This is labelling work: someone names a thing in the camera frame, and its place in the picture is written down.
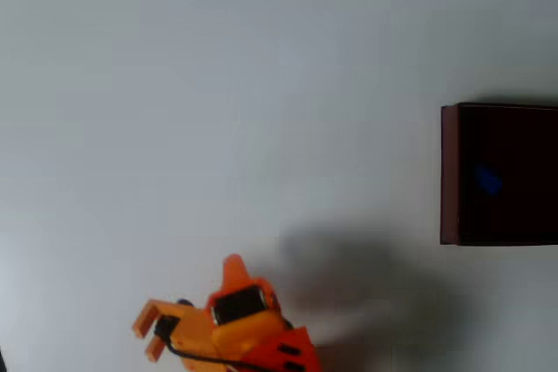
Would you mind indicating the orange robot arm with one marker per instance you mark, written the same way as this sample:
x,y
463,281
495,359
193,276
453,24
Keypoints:
x,y
301,350

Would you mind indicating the small black camera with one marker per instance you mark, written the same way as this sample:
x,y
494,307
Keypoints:
x,y
165,326

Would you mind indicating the orange camera mount bracket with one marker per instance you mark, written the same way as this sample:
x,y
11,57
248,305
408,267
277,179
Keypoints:
x,y
194,328

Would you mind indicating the orange gripper with servo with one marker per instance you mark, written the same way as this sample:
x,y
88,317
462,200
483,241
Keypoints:
x,y
237,306

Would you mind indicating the dark red box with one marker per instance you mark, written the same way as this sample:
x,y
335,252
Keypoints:
x,y
505,137

